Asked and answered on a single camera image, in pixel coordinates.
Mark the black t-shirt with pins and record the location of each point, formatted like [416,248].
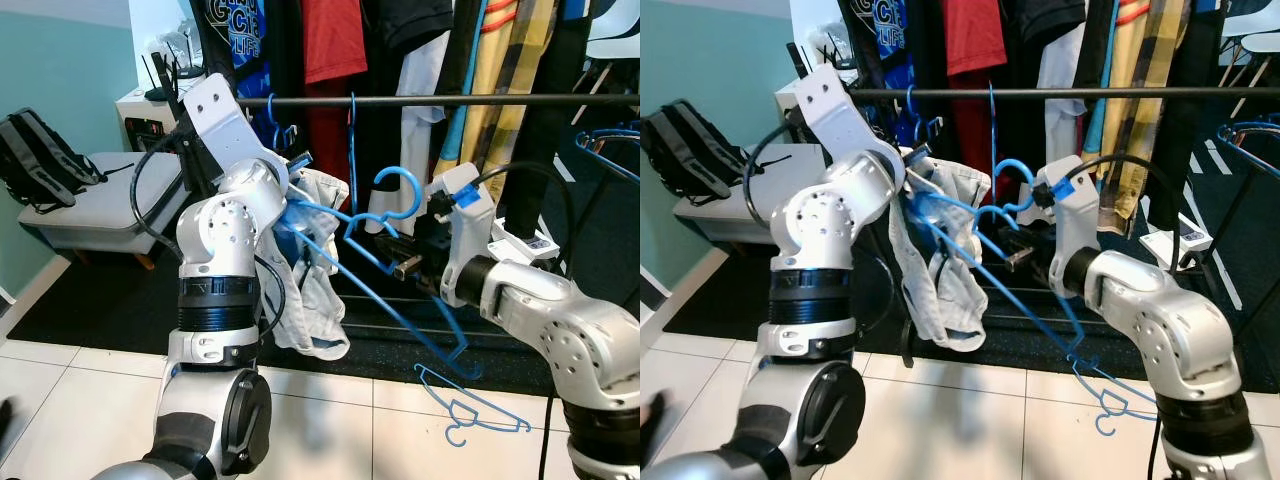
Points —
[410,20]
[1045,15]

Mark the teal hanging garment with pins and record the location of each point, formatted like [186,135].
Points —
[462,130]
[1098,140]

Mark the yellow black plaid shirt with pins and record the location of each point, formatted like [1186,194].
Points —
[1170,60]
[535,60]

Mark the black long garment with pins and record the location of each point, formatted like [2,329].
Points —
[545,160]
[1185,150]

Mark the grey upholstered bench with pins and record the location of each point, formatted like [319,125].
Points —
[720,215]
[100,215]

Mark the black floor carpet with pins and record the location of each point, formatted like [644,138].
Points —
[100,300]
[720,300]

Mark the black backpack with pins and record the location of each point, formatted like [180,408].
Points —
[685,150]
[40,160]

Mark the black wifi router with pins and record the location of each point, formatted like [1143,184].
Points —
[158,96]

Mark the red t-shirt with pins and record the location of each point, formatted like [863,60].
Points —
[335,40]
[975,35]

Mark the light denim shorts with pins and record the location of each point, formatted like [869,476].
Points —
[945,290]
[315,300]

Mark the white hanging garment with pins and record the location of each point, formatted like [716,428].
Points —
[420,140]
[1060,100]

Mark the black electronic box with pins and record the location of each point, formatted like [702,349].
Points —
[140,135]

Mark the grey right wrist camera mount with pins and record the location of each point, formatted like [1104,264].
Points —
[1078,215]
[468,240]

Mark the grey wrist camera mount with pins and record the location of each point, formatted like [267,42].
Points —
[468,240]
[225,120]
[1078,215]
[840,110]

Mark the black shirt blue print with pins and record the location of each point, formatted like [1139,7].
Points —
[232,40]
[885,35]

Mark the thin blue hanger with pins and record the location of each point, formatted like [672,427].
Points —
[1250,126]
[275,125]
[352,150]
[993,120]
[928,128]
[605,132]
[475,398]
[1110,383]

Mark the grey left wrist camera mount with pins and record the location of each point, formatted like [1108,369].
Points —
[840,110]
[225,120]

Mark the black metal clothes rack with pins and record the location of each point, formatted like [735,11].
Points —
[1150,93]
[500,100]

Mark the mustard garment orange stripes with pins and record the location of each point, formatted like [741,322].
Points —
[500,70]
[1135,80]

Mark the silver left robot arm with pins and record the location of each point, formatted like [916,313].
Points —
[825,215]
[220,230]

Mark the white chair wooden legs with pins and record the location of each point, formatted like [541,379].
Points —
[625,50]
[1255,12]
[1262,45]
[620,15]

